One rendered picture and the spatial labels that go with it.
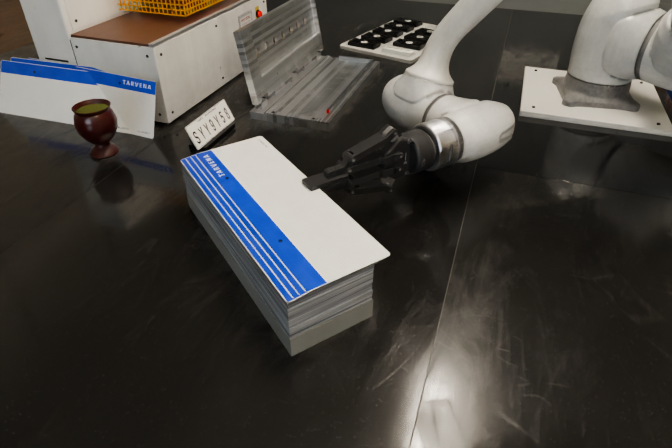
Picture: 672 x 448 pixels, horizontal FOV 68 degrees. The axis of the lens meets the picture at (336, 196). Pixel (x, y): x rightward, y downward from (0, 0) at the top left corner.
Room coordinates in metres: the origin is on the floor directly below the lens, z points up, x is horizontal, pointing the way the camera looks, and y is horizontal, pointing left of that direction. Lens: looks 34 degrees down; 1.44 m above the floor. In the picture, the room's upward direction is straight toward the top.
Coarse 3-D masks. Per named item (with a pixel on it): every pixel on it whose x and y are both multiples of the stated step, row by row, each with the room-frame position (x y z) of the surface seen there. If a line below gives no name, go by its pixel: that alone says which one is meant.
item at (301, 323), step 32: (192, 192) 0.72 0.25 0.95; (224, 224) 0.59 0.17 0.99; (224, 256) 0.61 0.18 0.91; (256, 256) 0.50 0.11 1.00; (256, 288) 0.51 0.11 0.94; (320, 288) 0.44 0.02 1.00; (352, 288) 0.47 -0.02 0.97; (288, 320) 0.42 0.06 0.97; (320, 320) 0.45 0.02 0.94; (352, 320) 0.47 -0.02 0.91
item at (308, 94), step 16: (320, 64) 1.45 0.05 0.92; (336, 64) 1.45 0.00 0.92; (352, 64) 1.45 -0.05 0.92; (288, 80) 1.29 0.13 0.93; (304, 80) 1.33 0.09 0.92; (320, 80) 1.33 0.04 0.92; (336, 80) 1.33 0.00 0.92; (368, 80) 1.36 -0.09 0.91; (272, 96) 1.22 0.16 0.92; (288, 96) 1.22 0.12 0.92; (304, 96) 1.22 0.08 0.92; (320, 96) 1.22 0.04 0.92; (336, 96) 1.22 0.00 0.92; (352, 96) 1.22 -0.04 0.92; (256, 112) 1.12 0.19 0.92; (288, 112) 1.12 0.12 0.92; (304, 112) 1.12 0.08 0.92; (320, 112) 1.12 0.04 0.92; (336, 112) 1.11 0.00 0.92; (320, 128) 1.06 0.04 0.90
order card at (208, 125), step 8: (216, 104) 1.07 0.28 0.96; (224, 104) 1.09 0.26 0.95; (208, 112) 1.04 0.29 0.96; (216, 112) 1.06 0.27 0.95; (224, 112) 1.08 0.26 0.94; (200, 120) 1.00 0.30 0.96; (208, 120) 1.02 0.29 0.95; (216, 120) 1.04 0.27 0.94; (224, 120) 1.06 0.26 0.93; (232, 120) 1.09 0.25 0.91; (192, 128) 0.97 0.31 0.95; (200, 128) 0.99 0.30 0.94; (208, 128) 1.01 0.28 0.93; (216, 128) 1.03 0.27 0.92; (192, 136) 0.96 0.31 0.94; (200, 136) 0.97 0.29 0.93; (208, 136) 0.99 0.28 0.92; (200, 144) 0.96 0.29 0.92
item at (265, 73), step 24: (312, 0) 1.53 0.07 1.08; (264, 24) 1.26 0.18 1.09; (288, 24) 1.38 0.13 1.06; (312, 24) 1.52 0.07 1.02; (240, 48) 1.13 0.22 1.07; (264, 48) 1.23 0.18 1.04; (288, 48) 1.34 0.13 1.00; (312, 48) 1.46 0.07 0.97; (264, 72) 1.20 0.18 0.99; (288, 72) 1.29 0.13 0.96; (264, 96) 1.17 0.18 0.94
